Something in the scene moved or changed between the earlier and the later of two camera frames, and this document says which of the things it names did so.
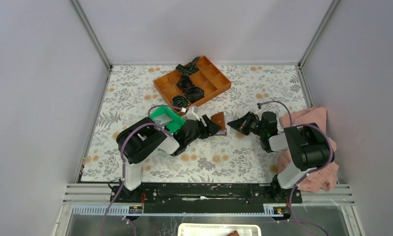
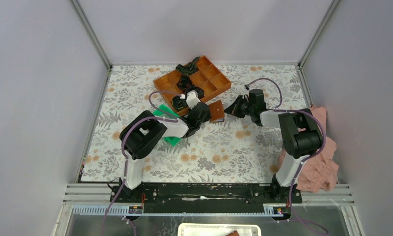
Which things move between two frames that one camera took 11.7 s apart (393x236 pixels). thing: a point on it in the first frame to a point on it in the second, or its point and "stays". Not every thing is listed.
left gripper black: x=209 y=129 to x=206 y=117
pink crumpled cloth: x=325 y=177 stays
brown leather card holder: x=219 y=118 to x=217 y=111
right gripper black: x=241 y=124 to x=233 y=108
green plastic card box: x=165 y=116 stays
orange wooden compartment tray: x=209 y=77 stays
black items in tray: x=193 y=93 stays
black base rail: x=206 y=198 stays
